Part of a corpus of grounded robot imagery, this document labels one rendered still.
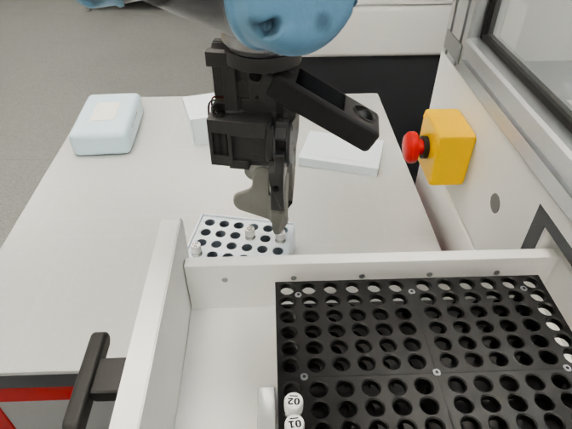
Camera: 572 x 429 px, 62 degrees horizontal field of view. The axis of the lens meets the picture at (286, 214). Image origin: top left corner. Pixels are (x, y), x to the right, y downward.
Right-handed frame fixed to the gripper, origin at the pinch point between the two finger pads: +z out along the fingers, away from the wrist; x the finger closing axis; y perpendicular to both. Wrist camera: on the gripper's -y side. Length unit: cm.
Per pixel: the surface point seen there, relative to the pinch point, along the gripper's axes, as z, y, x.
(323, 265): -5.5, -5.4, 12.8
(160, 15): 83, 147, -317
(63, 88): 83, 157, -189
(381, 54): 3, -11, -58
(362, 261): -5.7, -8.7, 12.1
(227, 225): 4.9, 8.0, -2.4
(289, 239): 4.2, -0.4, -0.2
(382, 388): -6.3, -10.5, 24.6
